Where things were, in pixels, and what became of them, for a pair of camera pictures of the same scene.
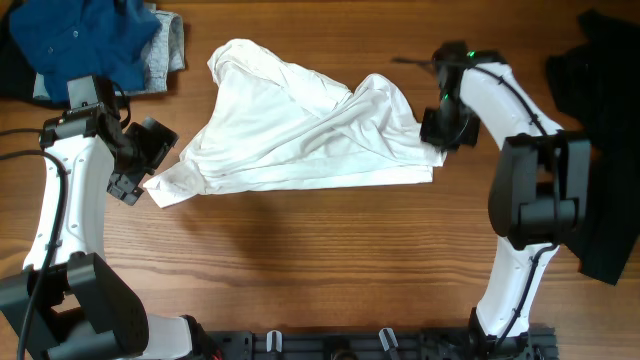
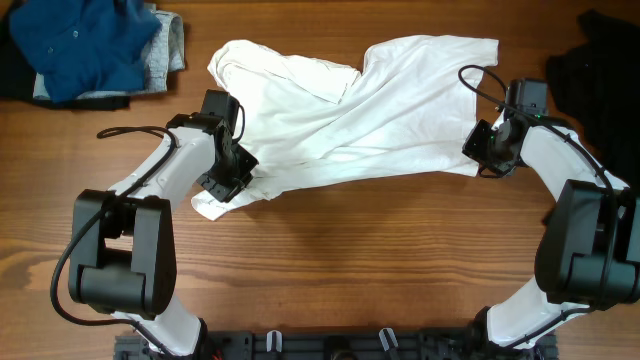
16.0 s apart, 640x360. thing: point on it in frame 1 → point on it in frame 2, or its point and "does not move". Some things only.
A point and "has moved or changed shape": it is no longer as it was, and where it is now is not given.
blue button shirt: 67,38 does not move
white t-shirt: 264,123 has moved or changed shape
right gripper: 430,132 → 471,148
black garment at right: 598,83 does not move
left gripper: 158,139 → 223,190
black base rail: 360,345 does not move
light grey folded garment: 163,51 does not move
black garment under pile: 17,74 does not move
